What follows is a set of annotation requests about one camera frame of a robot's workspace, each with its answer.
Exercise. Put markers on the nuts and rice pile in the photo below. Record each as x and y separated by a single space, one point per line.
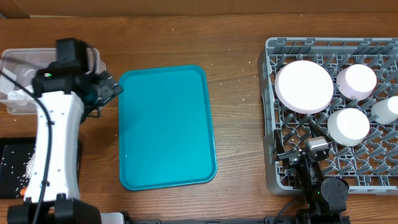
29 167

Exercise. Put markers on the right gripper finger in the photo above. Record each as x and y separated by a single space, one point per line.
317 135
278 146

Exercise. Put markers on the black tray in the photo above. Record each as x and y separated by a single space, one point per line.
15 153

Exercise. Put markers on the teal plastic tray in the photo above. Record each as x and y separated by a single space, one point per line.
166 136

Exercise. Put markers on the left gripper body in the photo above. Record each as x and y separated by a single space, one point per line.
106 89

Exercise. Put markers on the clear plastic bin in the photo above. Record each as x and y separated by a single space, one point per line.
18 68

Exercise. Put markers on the white bowl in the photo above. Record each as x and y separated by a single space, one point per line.
348 127

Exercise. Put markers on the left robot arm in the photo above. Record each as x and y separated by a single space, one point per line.
52 195

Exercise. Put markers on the pink bowl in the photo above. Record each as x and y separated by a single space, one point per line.
356 82

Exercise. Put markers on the grey dishwasher rack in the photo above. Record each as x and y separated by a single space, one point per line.
371 166

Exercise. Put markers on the large pink plate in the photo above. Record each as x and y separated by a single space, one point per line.
304 87

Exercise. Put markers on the white napkin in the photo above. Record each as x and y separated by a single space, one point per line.
19 96

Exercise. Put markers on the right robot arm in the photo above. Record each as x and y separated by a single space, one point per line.
326 197

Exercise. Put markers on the pale green cup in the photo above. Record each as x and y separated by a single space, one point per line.
386 110

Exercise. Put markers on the orange carrot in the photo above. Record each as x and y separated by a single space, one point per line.
22 191

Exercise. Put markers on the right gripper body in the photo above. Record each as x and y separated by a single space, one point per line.
295 158

